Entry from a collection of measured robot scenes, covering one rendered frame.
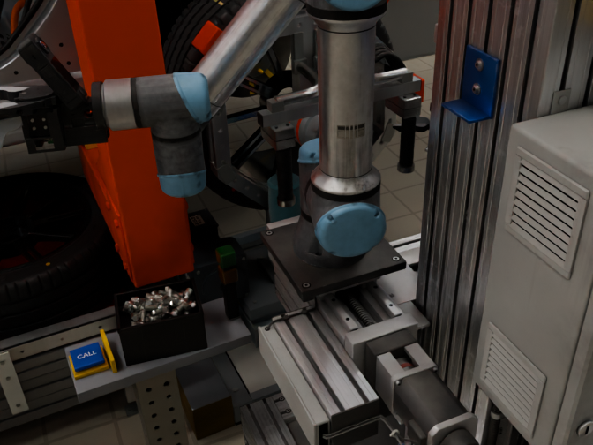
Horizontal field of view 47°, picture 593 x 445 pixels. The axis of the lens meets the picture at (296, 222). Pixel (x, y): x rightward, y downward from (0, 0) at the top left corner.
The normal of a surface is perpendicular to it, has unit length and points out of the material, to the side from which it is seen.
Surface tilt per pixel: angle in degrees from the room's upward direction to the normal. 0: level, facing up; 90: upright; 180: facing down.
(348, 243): 98
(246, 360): 0
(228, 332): 0
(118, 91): 37
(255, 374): 0
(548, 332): 90
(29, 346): 90
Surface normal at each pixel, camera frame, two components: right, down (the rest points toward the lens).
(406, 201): -0.04, -0.83
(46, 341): 0.43, 0.49
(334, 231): 0.18, 0.64
